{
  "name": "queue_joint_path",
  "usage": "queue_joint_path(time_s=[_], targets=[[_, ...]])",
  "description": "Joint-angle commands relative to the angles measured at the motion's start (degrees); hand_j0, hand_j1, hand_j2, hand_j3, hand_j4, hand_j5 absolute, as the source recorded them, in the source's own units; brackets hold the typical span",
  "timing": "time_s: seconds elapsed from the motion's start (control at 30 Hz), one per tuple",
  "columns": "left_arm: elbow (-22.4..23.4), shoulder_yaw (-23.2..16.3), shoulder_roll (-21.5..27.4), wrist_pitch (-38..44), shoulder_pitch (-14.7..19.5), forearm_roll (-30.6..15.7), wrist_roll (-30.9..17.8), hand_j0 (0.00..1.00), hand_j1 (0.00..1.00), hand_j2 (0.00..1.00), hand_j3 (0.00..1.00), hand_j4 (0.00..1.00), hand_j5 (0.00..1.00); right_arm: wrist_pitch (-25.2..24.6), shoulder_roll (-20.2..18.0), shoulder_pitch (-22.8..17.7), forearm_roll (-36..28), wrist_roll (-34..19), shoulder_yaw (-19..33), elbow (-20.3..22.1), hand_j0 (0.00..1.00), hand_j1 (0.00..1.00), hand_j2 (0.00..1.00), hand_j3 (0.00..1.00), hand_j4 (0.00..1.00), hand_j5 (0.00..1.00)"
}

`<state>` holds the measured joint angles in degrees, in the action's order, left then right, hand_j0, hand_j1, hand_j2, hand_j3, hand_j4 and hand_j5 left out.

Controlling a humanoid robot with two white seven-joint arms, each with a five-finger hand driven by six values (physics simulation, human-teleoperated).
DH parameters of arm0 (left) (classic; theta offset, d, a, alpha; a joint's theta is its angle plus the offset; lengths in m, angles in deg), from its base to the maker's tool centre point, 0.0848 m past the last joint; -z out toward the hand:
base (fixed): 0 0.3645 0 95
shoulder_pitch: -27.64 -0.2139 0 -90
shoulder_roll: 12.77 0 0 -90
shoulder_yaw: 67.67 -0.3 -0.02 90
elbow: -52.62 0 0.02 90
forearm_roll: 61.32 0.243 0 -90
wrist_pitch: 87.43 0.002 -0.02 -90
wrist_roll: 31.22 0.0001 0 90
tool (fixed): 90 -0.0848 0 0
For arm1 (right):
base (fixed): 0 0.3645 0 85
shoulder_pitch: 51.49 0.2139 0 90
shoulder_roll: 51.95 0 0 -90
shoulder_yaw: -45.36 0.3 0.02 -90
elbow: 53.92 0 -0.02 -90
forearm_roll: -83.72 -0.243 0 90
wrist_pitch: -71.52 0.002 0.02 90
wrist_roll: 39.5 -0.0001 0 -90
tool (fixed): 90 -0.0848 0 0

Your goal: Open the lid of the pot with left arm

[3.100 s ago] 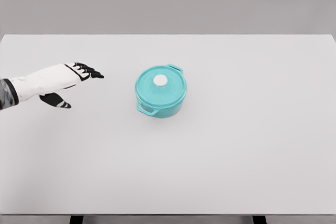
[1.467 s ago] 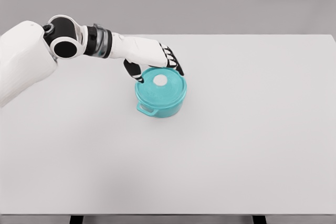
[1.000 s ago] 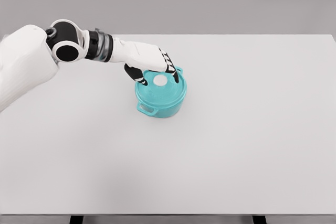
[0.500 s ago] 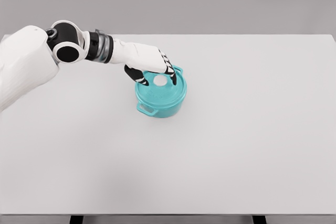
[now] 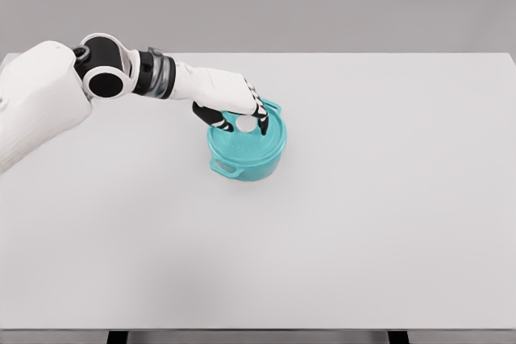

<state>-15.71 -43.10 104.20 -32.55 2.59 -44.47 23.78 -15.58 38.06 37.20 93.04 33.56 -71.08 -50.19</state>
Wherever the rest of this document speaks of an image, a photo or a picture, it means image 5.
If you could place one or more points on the teal pot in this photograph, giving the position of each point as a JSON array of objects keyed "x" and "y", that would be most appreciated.
[{"x": 258, "y": 167}]

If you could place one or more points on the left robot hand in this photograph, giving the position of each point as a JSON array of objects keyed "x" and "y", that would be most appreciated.
[{"x": 225, "y": 90}]

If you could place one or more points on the teal pot lid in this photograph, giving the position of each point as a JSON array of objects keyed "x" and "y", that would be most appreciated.
[{"x": 246, "y": 143}]

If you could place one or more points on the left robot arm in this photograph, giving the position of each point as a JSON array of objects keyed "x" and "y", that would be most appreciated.
[{"x": 44, "y": 94}]

